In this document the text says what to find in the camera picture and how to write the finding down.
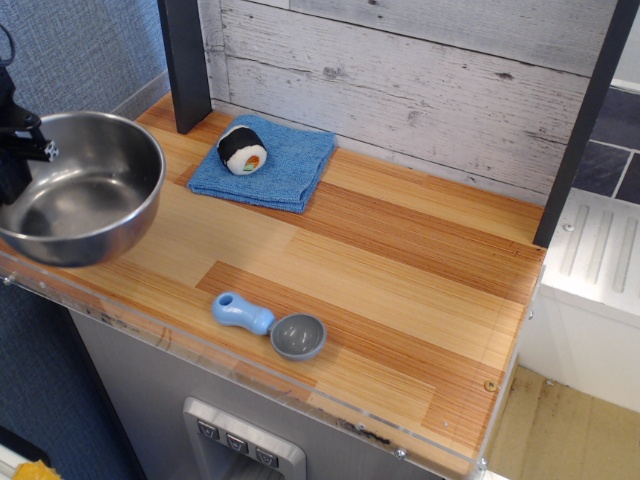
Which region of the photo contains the blue folded cloth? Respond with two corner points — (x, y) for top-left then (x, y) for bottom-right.
(187, 115), (335, 213)

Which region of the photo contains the silver dispenser panel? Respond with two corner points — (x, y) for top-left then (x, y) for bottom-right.
(183, 397), (307, 479)

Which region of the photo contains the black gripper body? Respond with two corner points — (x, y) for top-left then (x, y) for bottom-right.
(1, 67), (59, 162)

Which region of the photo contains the stainless steel pot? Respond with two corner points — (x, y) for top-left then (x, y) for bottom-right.
(1, 112), (166, 267)

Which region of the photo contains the white ridged side counter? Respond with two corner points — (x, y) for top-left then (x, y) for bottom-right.
(519, 189), (639, 410)

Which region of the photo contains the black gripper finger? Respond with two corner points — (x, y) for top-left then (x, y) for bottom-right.
(0, 152), (32, 204)

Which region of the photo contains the dark grey post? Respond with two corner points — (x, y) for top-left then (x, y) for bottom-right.
(157, 0), (212, 134)
(533, 0), (639, 248)

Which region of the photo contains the clear acrylic edge guard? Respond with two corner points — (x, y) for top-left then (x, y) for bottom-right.
(1, 238), (544, 479)

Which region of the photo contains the dark grey left post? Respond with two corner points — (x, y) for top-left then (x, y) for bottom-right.
(157, 0), (212, 134)

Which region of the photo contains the yellow object at corner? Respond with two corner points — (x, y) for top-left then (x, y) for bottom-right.
(11, 461), (62, 480)

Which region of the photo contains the plush sushi roll toy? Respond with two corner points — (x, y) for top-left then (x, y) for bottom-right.
(216, 125), (267, 176)

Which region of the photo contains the dark grey right post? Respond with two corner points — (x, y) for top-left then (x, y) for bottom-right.
(533, 0), (639, 248)

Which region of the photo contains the blue grey toy scoop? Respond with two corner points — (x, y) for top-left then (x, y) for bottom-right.
(212, 292), (328, 361)

